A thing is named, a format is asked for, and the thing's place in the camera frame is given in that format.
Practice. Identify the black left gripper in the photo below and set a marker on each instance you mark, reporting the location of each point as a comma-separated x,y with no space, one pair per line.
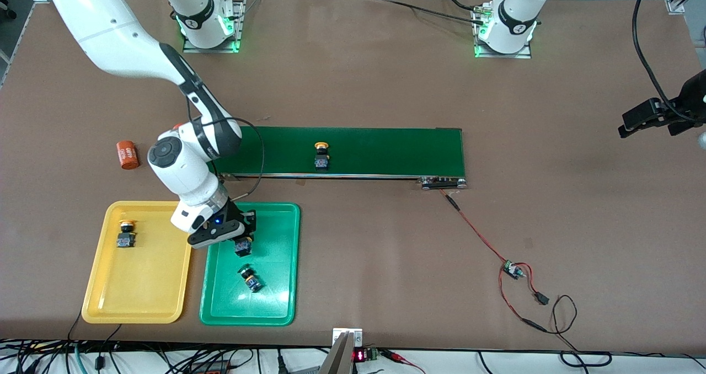
691,94

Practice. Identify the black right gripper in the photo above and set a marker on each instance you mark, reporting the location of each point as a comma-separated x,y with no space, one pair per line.
246,224

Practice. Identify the green push button switch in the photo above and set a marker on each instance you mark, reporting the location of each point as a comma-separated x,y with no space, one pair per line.
251,279
242,248

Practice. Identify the yellow push button switch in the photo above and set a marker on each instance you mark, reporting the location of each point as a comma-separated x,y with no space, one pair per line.
126,236
321,158

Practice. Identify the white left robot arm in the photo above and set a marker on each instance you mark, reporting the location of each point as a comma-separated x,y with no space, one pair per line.
513,15

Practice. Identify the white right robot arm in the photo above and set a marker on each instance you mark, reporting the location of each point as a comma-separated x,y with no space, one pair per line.
187,164

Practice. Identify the green plastic tray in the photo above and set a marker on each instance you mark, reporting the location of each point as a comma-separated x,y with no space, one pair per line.
270,297

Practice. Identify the yellow plastic tray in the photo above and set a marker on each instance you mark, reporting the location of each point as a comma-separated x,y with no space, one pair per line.
138,280

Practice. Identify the red digit display module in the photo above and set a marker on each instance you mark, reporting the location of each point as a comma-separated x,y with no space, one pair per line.
361,356

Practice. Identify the green conveyor belt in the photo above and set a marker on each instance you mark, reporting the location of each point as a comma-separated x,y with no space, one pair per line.
386,150

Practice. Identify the red clip lead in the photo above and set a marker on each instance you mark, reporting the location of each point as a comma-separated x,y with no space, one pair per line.
400,356

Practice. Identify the small speed controller board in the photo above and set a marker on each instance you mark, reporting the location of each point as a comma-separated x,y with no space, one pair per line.
513,269

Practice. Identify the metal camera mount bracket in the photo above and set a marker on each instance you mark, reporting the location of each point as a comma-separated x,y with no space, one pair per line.
339,352

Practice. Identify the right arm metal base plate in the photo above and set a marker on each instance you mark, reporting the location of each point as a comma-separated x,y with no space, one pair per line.
240,15

